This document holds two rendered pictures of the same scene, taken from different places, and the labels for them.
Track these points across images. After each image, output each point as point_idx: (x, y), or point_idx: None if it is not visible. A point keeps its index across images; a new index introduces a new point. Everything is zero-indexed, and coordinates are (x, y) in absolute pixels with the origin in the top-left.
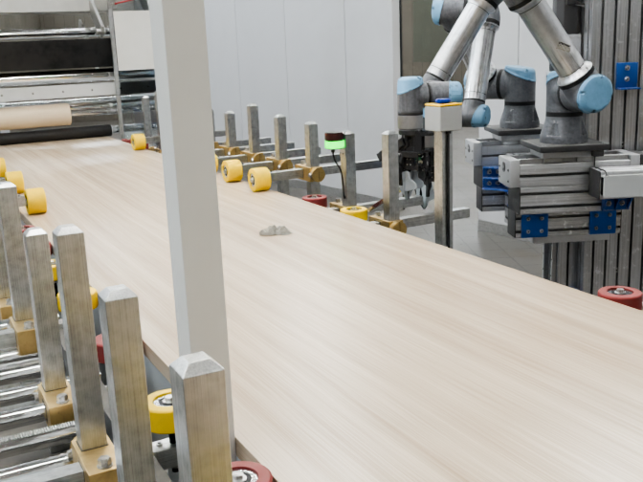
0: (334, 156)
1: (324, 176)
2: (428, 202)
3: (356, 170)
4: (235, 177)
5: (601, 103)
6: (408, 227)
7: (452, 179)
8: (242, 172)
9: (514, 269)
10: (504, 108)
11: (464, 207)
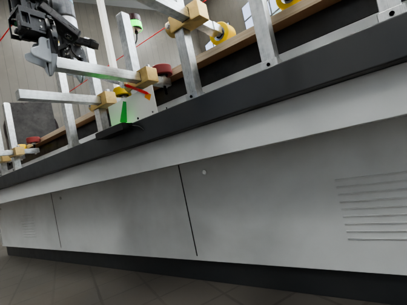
0: (136, 36)
1: (166, 31)
2: (44, 68)
3: (138, 2)
4: (281, 10)
5: None
6: (85, 104)
7: (57, 85)
8: (276, 3)
9: (56, 129)
10: None
11: (18, 89)
